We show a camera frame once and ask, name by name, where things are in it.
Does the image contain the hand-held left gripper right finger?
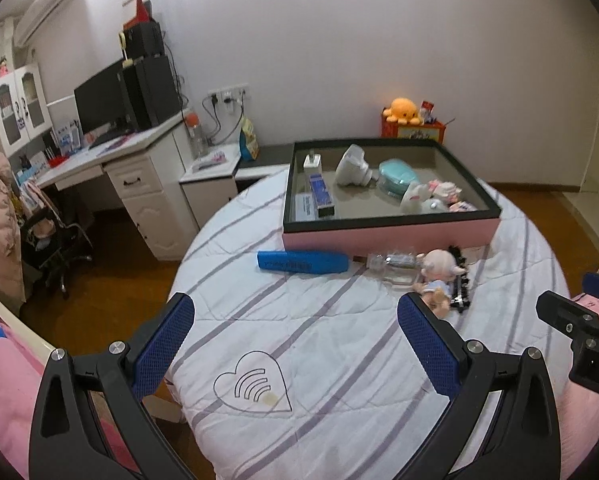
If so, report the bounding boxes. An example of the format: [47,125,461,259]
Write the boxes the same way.
[397,291,563,480]

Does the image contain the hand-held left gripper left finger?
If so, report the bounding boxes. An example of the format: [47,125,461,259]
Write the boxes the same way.
[28,291,196,480]

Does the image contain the pink box with black rim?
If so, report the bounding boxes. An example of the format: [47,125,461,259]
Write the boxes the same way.
[282,139,503,251]

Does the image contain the pink white plush toy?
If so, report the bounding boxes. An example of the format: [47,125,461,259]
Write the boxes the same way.
[399,182,433,213]

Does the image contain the teal round container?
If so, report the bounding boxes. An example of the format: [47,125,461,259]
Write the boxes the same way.
[378,159,423,197]

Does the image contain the pink quilt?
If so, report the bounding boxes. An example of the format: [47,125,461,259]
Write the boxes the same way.
[554,270,599,480]

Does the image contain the pink haired doll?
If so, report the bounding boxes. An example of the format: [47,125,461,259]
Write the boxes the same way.
[412,248,467,317]

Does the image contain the striped white bed sheet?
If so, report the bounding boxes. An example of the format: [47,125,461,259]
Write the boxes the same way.
[167,167,573,480]

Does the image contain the black office chair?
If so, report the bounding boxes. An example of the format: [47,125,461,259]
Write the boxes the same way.
[22,180,95,296]

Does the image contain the blue oblong case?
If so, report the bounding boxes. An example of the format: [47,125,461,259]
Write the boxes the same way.
[257,250,351,276]

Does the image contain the white desk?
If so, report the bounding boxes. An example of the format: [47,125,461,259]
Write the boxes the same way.
[32,120,200,261]

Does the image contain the white side cabinet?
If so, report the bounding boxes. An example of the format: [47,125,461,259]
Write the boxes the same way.
[180,142,243,233]

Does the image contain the pink blanket with blue patch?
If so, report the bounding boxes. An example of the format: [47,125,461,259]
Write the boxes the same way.
[0,280,145,480]

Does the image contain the blue white carton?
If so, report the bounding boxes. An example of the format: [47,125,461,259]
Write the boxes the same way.
[308,172,336,218]

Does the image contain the white flat carton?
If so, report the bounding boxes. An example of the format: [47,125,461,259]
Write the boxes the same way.
[294,192,317,222]

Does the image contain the pink blue packet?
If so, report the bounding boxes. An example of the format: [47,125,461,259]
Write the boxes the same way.
[192,150,228,171]

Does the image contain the pink padded coat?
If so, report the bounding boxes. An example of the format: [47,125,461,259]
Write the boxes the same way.
[0,152,28,311]

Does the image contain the red storage box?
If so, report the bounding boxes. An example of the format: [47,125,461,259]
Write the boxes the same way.
[381,112,447,143]

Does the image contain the red capped clear bottle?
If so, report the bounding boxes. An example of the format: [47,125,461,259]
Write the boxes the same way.
[187,112,208,158]

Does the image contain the black keyboard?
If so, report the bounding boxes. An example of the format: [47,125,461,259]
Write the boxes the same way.
[87,130,130,148]

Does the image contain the dark topped nightstand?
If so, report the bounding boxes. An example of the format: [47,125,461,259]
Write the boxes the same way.
[234,142,295,181]

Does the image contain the yellow snack bag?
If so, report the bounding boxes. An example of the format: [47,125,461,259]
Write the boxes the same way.
[240,117,260,161]

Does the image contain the blue white desk boxes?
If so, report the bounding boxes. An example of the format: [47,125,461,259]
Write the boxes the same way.
[52,120,83,153]

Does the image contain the orange octopus plush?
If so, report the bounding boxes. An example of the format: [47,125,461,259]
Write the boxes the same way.
[383,97,424,126]

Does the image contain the black computer tower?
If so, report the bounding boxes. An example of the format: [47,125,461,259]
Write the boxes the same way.
[122,55,183,131]

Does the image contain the black monitor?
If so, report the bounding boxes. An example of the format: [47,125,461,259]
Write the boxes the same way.
[74,57,130,136]

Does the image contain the white glass door cabinet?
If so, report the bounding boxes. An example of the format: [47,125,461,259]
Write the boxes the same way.
[0,62,53,158]

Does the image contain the red pointed ornament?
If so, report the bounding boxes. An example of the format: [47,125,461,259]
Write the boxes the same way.
[124,0,153,26]

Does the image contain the white air conditioner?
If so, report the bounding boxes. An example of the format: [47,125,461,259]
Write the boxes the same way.
[12,0,80,43]

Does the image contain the wall power outlets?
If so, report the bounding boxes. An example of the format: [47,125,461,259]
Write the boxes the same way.
[207,85,253,103]

